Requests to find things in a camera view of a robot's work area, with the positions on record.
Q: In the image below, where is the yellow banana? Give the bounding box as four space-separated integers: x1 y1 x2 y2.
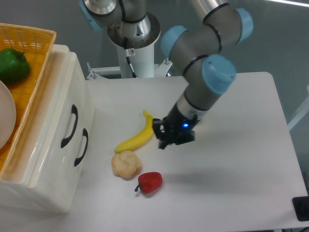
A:
114 110 154 154

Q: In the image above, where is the beige round plate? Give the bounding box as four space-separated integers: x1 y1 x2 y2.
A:
0 81 16 148

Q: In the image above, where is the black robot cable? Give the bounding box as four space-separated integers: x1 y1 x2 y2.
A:
123 37 139 78

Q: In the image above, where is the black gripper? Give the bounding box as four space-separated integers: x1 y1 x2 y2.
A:
153 115 199 149

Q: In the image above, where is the black top drawer handle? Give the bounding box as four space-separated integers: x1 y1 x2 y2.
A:
60 104 79 148

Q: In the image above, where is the green bell pepper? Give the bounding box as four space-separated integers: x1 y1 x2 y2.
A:
0 48 30 84

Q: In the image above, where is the white drawer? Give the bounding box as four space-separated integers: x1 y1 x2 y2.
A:
28 52 95 191

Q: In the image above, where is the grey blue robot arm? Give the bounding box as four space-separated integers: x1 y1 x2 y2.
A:
79 0 253 149

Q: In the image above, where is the beige bread roll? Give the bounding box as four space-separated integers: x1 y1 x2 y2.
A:
111 151 142 179

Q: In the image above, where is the black drawer handle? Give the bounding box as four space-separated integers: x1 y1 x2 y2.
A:
74 128 89 167
60 104 79 148

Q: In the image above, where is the black device at table edge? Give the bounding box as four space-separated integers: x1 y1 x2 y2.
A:
292 196 309 221

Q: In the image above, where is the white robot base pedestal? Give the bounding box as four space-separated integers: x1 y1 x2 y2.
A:
86 12 175 81

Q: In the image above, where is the orange woven basket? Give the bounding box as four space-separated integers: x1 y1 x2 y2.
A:
0 23 56 176

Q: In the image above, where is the red bell pepper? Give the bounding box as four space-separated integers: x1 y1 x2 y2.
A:
134 172 163 194

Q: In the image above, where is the white drawer cabinet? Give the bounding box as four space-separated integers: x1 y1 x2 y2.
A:
0 43 96 214

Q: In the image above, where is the black lower drawer handle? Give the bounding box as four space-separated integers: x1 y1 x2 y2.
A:
74 128 89 167

